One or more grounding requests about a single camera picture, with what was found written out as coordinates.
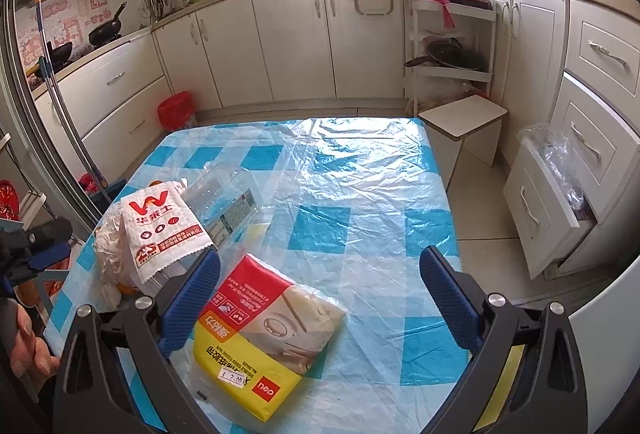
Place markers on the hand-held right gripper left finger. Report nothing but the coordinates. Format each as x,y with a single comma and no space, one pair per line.
187,304

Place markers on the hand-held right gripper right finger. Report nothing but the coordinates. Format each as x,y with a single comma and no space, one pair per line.
450,299

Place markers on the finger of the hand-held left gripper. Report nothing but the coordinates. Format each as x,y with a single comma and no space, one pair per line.
50,230
47,256

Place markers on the white plastic bag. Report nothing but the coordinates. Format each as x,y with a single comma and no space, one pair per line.
107,254

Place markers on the yellow red tape package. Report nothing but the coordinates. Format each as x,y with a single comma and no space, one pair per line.
270,329

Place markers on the red trash bin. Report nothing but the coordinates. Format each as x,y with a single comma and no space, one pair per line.
175,108

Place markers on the person's left hand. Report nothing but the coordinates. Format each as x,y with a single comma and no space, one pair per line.
35,344

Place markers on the orange peel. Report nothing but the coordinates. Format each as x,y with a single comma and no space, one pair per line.
126,289

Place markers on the clear plastic bottle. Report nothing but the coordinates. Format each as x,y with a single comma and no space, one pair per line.
220,199

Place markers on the open white drawer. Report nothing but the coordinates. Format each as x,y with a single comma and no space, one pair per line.
535,219

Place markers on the blue checked plastic tablecloth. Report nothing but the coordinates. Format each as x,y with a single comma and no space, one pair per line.
350,174

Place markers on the white refrigerator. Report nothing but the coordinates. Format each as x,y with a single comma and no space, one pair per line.
610,314

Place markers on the clear plastic bag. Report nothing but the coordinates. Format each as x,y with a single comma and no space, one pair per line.
555,163

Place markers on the black wok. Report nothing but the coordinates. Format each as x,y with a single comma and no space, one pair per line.
60,52
105,32

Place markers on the white plastic stool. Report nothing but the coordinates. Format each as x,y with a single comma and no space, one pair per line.
480,73

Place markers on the black pan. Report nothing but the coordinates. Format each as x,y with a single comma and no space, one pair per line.
455,54

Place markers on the red cloth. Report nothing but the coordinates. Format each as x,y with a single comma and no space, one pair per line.
447,3

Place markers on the white hanging bag holder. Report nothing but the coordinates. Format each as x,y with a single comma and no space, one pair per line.
372,12

